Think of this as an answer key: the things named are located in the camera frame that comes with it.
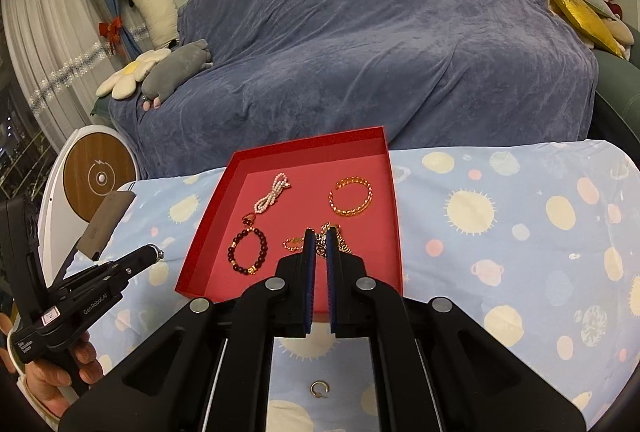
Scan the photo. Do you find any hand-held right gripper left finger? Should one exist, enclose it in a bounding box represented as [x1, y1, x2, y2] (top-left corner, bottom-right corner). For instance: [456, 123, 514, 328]
[57, 228, 317, 432]

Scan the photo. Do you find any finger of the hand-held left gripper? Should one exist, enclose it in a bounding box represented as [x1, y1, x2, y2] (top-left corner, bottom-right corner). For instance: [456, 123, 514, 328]
[50, 245, 158, 295]
[97, 254, 163, 288]

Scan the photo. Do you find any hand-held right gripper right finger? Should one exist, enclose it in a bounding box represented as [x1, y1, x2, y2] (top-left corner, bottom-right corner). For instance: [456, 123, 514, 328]
[326, 229, 586, 432]

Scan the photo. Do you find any gold link watch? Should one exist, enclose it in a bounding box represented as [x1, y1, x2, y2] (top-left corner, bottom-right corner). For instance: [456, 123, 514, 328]
[320, 222, 353, 255]

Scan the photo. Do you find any dark bead bracelet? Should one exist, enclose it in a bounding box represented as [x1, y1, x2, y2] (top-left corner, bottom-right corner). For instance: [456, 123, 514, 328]
[228, 226, 269, 276]

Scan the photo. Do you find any red shallow box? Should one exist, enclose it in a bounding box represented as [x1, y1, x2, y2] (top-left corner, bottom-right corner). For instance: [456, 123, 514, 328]
[174, 126, 405, 315]

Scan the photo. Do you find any gold bangle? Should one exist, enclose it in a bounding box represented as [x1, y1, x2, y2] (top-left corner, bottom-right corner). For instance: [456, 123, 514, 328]
[328, 178, 375, 219]

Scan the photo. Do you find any white pearl bracelet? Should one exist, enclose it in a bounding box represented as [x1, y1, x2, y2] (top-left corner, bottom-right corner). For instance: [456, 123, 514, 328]
[253, 172, 292, 214]

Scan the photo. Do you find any person's left hand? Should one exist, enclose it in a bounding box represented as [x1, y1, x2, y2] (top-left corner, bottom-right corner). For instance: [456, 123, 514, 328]
[20, 329, 104, 418]

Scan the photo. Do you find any grey brown board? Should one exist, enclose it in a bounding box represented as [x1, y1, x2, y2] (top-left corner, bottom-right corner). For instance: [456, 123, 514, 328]
[77, 192, 137, 261]

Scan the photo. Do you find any white round appliance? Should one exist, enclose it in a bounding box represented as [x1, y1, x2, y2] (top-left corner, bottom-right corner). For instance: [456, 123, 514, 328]
[37, 124, 138, 273]

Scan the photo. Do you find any planet print blue tablecloth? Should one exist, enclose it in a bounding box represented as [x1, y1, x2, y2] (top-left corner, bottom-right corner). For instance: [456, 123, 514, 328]
[65, 139, 640, 432]

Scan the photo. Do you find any flower shaped cushion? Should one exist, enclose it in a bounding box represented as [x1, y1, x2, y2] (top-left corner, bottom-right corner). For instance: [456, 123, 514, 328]
[96, 48, 173, 100]

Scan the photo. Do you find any grey plush toy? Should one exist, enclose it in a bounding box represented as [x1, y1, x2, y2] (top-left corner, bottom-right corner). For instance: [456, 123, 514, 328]
[140, 39, 215, 113]

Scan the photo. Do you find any red bow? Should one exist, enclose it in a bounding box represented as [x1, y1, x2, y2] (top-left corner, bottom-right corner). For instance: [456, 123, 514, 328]
[98, 17, 125, 55]

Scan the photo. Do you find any white curtain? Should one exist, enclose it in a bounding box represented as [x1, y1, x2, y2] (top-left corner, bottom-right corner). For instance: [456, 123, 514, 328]
[0, 0, 131, 153]

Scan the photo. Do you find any blue sofa cover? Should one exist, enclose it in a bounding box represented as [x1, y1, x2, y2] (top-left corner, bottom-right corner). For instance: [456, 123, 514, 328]
[109, 0, 600, 178]

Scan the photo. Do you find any white llama plush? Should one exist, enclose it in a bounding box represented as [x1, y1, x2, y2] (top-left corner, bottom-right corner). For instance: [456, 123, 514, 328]
[119, 0, 180, 50]

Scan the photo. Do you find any green sofa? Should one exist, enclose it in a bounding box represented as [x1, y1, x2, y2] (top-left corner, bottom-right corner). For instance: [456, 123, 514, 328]
[507, 0, 640, 143]

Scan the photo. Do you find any gold cushion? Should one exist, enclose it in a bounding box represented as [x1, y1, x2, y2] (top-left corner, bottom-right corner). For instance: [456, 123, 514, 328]
[540, 0, 626, 59]

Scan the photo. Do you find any beige cushion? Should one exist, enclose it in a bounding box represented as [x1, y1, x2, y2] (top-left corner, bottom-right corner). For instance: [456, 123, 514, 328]
[600, 19, 635, 58]

